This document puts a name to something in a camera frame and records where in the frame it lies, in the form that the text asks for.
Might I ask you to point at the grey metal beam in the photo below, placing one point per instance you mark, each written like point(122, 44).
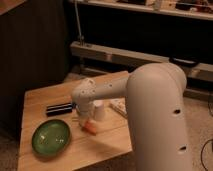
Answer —
point(114, 55)

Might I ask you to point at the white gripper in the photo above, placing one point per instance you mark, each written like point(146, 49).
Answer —
point(84, 116)

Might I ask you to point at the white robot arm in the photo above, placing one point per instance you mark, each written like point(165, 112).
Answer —
point(155, 110)

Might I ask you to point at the metal vertical pole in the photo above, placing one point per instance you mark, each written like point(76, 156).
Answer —
point(81, 38)

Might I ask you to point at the cluttered background shelf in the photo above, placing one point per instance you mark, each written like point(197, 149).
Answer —
point(153, 8)

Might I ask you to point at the white paper cup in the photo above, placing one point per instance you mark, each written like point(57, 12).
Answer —
point(99, 110)

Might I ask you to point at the black rectangular case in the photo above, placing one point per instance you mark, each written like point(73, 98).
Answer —
point(59, 109)

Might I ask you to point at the green round plate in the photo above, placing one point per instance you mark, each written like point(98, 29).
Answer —
point(50, 138)

